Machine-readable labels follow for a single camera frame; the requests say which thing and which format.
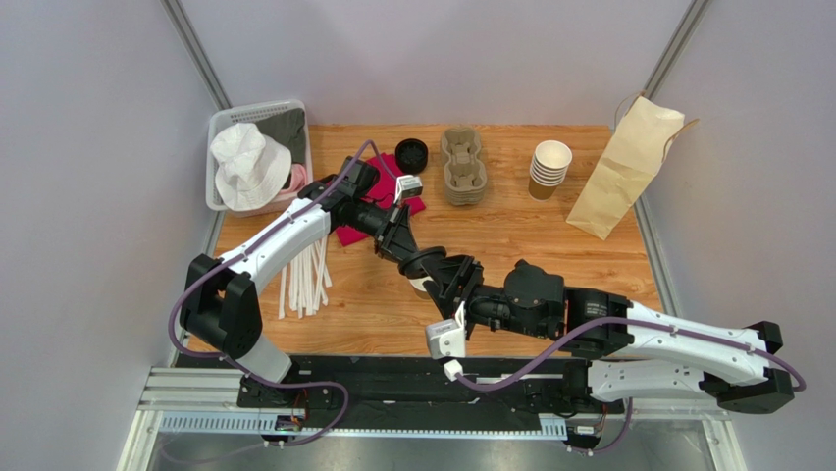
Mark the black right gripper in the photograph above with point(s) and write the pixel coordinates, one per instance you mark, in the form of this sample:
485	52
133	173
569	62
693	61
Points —
458	286

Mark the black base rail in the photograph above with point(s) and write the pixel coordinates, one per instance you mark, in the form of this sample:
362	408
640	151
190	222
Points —
399	394

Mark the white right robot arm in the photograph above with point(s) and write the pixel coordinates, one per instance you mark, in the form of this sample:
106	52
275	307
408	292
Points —
621	348

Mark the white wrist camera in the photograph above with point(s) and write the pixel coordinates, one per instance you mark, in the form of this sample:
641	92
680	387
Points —
406	187
446	342

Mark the red folded cloth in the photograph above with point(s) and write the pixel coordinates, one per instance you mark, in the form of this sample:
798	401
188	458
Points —
382	192

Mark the stack of paper cups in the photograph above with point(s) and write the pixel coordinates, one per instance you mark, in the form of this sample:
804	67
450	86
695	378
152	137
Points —
548	168

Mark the white bucket hat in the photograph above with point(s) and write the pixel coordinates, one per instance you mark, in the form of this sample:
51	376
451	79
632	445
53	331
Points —
252	167

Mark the pink cloth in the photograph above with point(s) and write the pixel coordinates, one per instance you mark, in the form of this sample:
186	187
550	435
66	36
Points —
297	179

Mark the black cup lid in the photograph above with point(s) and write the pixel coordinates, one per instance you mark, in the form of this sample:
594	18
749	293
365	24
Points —
412	267

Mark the stack of black cup lids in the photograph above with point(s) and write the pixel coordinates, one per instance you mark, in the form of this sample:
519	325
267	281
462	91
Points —
411	156

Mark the bundle of white straws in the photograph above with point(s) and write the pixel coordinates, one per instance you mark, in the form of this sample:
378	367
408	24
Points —
304	282

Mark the cardboard cup carrier stack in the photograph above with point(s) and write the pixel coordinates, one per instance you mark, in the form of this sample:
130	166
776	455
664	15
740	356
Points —
465	173

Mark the white plastic basket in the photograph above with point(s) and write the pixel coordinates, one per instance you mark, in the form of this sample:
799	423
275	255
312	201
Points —
250	114

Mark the dark green cloth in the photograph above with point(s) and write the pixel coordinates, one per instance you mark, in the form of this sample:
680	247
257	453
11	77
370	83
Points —
287	129

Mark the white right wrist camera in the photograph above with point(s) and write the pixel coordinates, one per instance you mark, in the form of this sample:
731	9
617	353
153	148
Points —
446	342

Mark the brown paper bag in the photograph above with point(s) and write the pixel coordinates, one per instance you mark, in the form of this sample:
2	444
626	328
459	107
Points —
631	160

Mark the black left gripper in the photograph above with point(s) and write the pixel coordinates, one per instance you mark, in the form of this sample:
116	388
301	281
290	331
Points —
396	236

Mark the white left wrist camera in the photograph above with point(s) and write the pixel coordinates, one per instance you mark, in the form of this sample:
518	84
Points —
406	187

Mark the brown paper coffee cup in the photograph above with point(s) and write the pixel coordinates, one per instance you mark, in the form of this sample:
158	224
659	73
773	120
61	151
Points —
419	287

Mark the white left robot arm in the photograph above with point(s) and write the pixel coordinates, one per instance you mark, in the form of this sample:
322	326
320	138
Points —
220	303

